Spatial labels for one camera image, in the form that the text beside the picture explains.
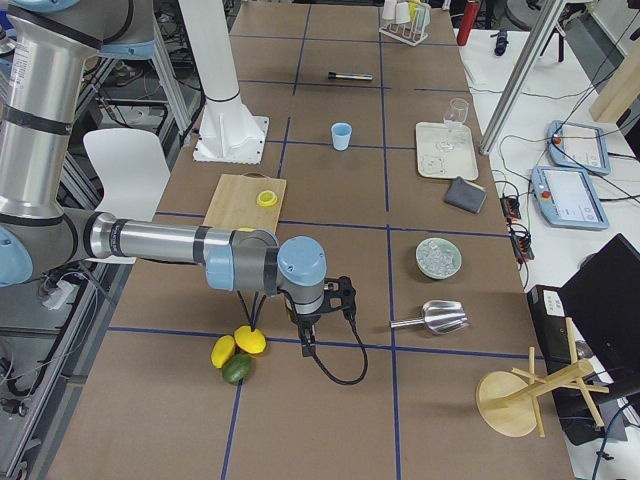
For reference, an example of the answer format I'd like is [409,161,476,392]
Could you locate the green bowl of ice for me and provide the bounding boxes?
[415,238,462,280]

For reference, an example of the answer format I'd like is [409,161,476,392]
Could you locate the clear wine glass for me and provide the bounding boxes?
[436,98,469,152]

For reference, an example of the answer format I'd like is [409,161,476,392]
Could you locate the green lime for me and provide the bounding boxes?
[222,353,253,384]

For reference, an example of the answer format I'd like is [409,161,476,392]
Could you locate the cream bear serving tray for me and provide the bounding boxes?
[415,122,479,180]

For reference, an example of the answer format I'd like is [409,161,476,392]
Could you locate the metal ice scoop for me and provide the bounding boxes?
[390,300,469,335]

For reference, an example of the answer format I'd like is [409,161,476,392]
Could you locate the black computer monitor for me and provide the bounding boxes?
[559,233,639,404]

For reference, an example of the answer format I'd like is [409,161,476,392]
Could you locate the blue teach pendant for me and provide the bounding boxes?
[547,120,611,175]
[531,166,609,231]

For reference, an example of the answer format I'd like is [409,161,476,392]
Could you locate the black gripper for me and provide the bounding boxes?
[285,295,324,356]

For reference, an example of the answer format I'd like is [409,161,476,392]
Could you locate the pink plastic cup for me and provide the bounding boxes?
[382,0,397,23]

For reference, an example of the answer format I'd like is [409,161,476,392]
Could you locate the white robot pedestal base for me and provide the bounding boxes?
[179,0,269,165]

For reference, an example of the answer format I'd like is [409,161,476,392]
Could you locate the near blue teach pendant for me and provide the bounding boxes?
[531,166,609,231]

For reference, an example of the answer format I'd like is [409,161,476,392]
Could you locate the far blue teach pendant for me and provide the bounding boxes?
[547,120,611,175]

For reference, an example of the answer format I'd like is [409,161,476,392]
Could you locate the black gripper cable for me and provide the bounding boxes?
[234,287,370,385]

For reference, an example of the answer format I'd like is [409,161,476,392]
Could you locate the white plastic chair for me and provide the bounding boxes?
[83,128,170,264]

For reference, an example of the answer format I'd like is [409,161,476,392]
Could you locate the yellow plastic cup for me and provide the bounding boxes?
[409,0,422,19]

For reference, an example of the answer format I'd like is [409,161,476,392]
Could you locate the wooden cup tree stand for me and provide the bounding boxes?
[475,317,609,437]

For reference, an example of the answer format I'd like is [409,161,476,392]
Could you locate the bamboo cutting board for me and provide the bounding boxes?
[203,174,287,233]

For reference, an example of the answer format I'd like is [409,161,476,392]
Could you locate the black capped metal tube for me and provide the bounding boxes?
[327,71,373,82]

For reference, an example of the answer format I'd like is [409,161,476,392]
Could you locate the white wire cup rack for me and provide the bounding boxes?
[379,18,428,46]

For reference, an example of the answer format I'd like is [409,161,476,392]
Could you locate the grey folded cloth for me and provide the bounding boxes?
[444,177,487,214]

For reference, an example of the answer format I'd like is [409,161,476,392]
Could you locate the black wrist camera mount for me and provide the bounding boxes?
[319,276,357,323]

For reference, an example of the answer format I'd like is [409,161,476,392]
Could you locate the pale green plastic cup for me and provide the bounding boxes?
[394,1,411,24]

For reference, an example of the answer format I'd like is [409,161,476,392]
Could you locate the black folded umbrella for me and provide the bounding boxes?
[494,29,508,57]

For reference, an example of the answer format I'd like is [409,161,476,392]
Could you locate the red bottle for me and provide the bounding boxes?
[456,0,480,46]

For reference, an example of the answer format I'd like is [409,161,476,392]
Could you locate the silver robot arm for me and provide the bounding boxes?
[1,1,330,355]

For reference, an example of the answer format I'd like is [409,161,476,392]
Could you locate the aluminium frame post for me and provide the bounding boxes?
[479,0,568,155]

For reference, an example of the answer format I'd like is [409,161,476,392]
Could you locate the yellow whole lemon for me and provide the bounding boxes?
[210,335,236,369]
[233,325,267,355]

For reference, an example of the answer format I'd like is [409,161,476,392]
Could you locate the mint plastic cup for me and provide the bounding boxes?
[416,4,431,29]

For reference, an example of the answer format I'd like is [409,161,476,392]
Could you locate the light blue plastic cup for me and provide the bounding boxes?
[331,122,352,151]

